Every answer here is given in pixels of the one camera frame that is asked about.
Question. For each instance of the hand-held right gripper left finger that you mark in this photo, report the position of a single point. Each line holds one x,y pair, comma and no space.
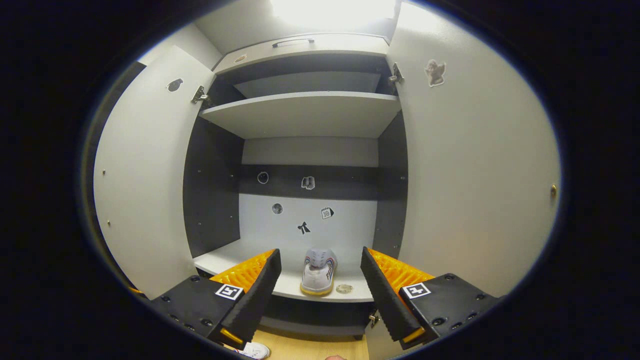
257,300

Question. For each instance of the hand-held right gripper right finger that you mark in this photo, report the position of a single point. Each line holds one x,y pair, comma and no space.
387,305

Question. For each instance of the white shoe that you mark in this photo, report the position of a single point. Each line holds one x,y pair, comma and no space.
318,277
257,350

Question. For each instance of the white shoe cabinet door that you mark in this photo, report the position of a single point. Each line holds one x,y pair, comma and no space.
145,175
475,175

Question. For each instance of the white shoe cabinet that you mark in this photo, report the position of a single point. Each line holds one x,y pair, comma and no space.
300,115

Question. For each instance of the large ceiling light panel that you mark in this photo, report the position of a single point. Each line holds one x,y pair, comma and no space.
332,12

